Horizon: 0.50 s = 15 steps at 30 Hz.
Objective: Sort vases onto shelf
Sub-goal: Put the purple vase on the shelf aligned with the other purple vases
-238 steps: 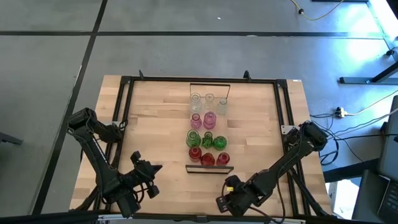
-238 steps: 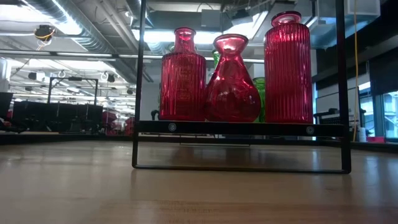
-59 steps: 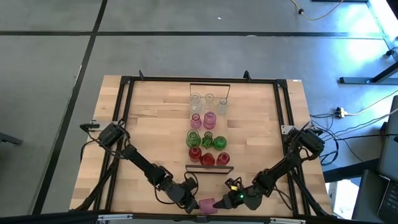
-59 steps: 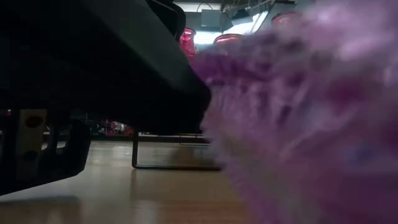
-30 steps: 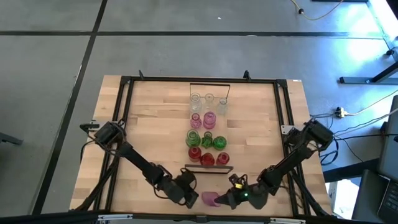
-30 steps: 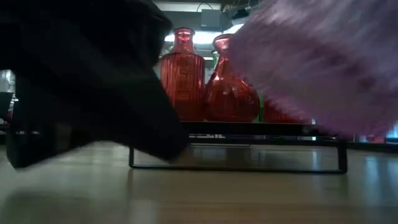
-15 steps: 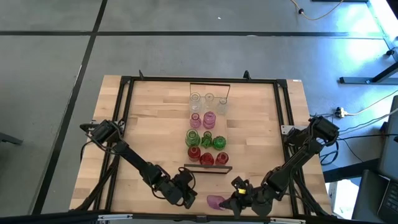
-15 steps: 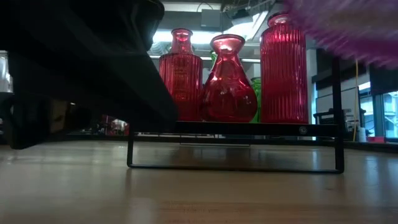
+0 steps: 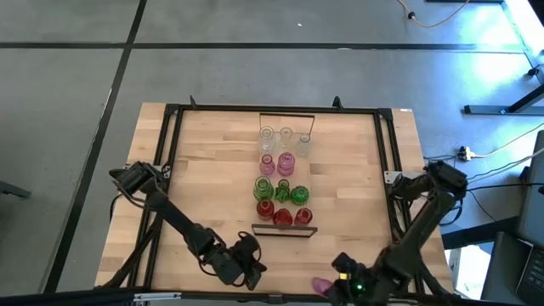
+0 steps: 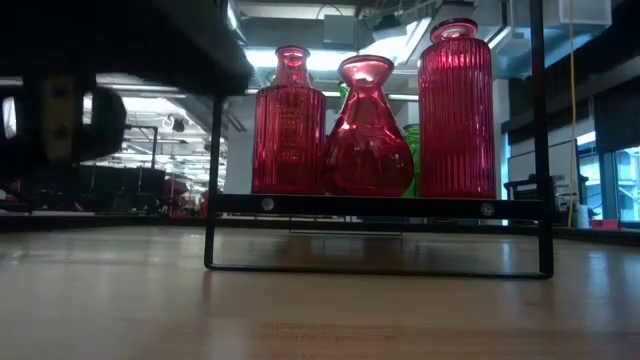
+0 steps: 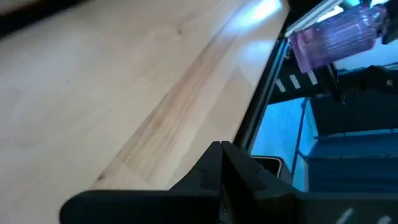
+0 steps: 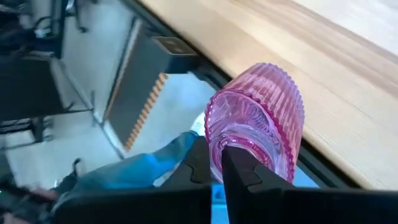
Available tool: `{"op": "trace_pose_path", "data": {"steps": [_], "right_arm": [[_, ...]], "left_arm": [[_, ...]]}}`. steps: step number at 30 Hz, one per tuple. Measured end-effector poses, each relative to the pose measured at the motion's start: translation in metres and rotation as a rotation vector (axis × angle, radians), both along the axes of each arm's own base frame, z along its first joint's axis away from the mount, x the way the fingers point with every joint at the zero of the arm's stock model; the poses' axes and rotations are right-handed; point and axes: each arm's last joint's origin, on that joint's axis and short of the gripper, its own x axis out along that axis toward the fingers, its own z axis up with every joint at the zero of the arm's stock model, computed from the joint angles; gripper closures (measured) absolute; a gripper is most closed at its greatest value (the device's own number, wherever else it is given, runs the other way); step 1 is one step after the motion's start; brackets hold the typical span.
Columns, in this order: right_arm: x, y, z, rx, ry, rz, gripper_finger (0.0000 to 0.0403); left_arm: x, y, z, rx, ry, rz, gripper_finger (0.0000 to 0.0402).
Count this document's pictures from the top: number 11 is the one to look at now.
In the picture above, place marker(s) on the black device with white labels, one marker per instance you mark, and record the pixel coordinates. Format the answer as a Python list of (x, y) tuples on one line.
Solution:
[(303, 90)]

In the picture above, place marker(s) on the wide pink ribbed vase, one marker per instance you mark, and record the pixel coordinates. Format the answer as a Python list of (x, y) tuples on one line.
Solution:
[(335, 40)]

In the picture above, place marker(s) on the silver frame bracket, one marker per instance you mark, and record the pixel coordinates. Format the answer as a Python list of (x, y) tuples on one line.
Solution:
[(308, 19)]

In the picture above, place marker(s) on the black box with pale rim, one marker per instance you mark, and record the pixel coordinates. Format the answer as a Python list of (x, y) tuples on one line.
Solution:
[(267, 169)]

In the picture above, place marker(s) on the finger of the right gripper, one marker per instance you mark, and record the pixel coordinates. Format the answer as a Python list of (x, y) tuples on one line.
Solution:
[(391, 25)]

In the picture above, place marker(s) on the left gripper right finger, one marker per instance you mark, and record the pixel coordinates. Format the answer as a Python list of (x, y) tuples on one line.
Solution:
[(280, 208)]

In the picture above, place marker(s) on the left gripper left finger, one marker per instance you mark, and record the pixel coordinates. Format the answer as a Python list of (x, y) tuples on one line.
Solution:
[(155, 208)]

